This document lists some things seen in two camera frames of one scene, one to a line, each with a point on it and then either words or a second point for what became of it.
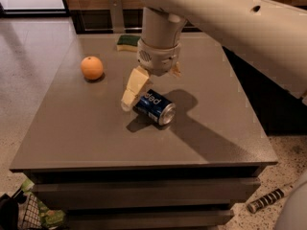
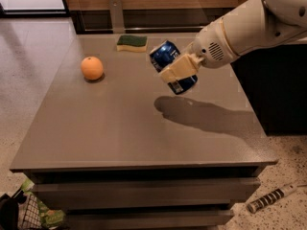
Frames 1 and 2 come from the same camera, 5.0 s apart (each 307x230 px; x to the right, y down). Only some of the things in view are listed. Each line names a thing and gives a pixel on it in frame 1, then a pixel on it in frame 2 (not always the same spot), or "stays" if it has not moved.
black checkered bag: x=20 y=212 stays
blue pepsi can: x=155 y=106 → x=163 y=55
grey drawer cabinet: x=95 y=164 stays
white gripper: x=158 y=60 → x=211 y=50
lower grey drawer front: x=150 y=219 stays
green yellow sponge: x=128 y=42 stays
